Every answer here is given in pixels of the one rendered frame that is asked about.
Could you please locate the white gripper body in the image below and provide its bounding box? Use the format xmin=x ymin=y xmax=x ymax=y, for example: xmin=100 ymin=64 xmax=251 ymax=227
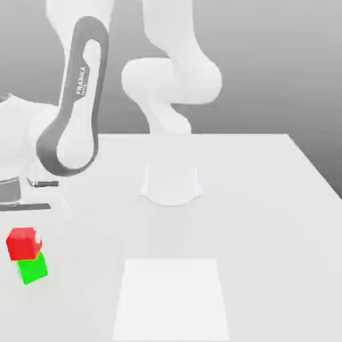
xmin=0 ymin=192 xmax=71 ymax=224

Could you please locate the small red cube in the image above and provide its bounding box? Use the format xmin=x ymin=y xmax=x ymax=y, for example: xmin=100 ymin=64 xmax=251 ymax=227
xmin=5 ymin=226 xmax=43 ymax=262

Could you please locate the small green cube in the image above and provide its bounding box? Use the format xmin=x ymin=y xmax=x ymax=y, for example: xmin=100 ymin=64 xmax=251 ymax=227
xmin=16 ymin=250 xmax=49 ymax=286

